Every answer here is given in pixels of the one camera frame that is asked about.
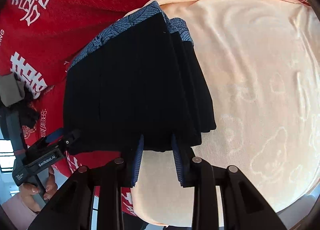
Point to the person left hand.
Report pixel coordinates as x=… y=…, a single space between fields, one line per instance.
x=29 y=190

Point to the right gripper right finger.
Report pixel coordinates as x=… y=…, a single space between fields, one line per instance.
x=242 y=205

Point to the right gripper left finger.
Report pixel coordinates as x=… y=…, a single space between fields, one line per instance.
x=71 y=206

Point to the dark black folded garment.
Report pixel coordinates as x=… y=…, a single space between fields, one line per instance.
x=27 y=115

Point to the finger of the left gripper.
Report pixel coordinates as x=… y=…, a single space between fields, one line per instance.
x=67 y=142
x=54 y=136

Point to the grey folded garment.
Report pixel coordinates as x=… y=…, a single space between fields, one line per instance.
x=11 y=89

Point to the black pants blue patterned trim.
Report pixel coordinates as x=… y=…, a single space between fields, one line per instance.
x=138 y=80

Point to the cream white blanket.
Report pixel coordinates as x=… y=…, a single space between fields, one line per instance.
x=260 y=59

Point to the red wedding sofa cover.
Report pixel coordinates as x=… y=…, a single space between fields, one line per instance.
x=39 y=38

